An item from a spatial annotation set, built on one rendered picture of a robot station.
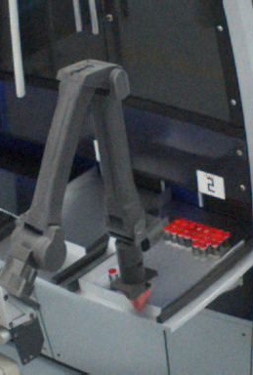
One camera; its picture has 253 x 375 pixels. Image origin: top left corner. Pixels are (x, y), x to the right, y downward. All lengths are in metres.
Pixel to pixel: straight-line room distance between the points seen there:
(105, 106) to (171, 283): 0.61
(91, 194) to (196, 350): 0.57
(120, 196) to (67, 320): 1.23
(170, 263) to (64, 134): 0.71
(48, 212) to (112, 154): 0.22
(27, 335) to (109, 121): 0.54
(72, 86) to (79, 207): 0.94
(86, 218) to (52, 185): 0.84
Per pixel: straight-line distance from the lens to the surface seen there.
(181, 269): 3.09
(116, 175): 2.68
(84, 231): 3.29
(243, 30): 2.83
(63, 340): 3.99
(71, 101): 2.50
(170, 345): 3.60
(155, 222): 2.85
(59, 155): 2.51
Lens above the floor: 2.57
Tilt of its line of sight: 29 degrees down
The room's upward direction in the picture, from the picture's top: 8 degrees counter-clockwise
